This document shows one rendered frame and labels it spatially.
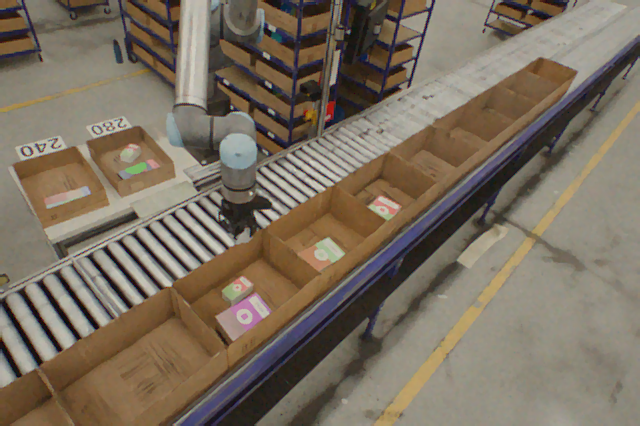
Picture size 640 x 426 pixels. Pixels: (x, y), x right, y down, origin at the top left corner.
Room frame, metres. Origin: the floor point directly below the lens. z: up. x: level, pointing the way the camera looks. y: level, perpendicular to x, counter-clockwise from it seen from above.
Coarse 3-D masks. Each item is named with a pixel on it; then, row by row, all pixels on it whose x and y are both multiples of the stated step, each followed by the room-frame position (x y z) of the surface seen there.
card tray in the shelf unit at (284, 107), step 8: (256, 88) 2.83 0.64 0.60; (264, 88) 2.90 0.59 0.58; (264, 96) 2.78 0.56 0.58; (272, 96) 2.72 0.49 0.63; (280, 96) 2.87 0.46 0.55; (304, 96) 2.93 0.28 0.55; (272, 104) 2.72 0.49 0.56; (280, 104) 2.66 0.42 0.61; (288, 104) 2.79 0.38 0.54; (296, 104) 2.80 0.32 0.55; (304, 104) 2.69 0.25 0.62; (312, 104) 2.75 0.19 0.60; (280, 112) 2.66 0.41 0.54; (288, 112) 2.60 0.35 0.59; (296, 112) 2.63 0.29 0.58
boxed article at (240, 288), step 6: (234, 282) 0.86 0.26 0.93; (240, 282) 0.86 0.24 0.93; (246, 282) 0.86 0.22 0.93; (228, 288) 0.83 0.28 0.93; (234, 288) 0.83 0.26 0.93; (240, 288) 0.83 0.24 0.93; (246, 288) 0.84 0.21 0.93; (252, 288) 0.86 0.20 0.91; (222, 294) 0.81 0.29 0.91; (228, 294) 0.80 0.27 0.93; (234, 294) 0.81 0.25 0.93; (240, 294) 0.81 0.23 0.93; (246, 294) 0.84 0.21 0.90; (228, 300) 0.79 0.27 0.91; (234, 300) 0.79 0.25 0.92; (240, 300) 0.81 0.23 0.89
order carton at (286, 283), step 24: (264, 240) 1.02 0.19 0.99; (216, 264) 0.86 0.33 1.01; (240, 264) 0.94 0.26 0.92; (264, 264) 0.99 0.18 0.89; (288, 264) 0.95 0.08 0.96; (192, 288) 0.78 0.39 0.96; (216, 288) 0.85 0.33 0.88; (264, 288) 0.88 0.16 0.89; (288, 288) 0.90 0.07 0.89; (312, 288) 0.84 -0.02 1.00; (216, 312) 0.75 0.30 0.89; (288, 312) 0.75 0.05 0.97; (240, 336) 0.59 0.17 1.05; (264, 336) 0.67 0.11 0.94; (240, 360) 0.59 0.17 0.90
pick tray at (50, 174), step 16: (32, 160) 1.40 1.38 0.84; (48, 160) 1.45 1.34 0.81; (64, 160) 1.49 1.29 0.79; (80, 160) 1.53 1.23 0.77; (16, 176) 1.27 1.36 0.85; (32, 176) 1.37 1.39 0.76; (48, 176) 1.39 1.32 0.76; (64, 176) 1.41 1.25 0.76; (80, 176) 1.43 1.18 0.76; (96, 176) 1.35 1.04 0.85; (32, 192) 1.27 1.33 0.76; (48, 192) 1.29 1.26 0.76; (64, 192) 1.30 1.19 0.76; (96, 192) 1.26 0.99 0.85; (32, 208) 1.10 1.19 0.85; (48, 208) 1.12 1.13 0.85; (64, 208) 1.16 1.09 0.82; (80, 208) 1.20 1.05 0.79; (96, 208) 1.24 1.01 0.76; (48, 224) 1.10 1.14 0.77
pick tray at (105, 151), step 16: (128, 128) 1.76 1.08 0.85; (96, 144) 1.62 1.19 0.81; (112, 144) 1.68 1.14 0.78; (128, 144) 1.73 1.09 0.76; (144, 144) 1.76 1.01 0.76; (96, 160) 1.51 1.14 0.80; (112, 160) 1.58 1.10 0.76; (144, 160) 1.62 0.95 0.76; (160, 160) 1.65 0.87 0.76; (112, 176) 1.37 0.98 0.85; (144, 176) 1.43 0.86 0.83; (160, 176) 1.49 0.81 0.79; (128, 192) 1.37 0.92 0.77
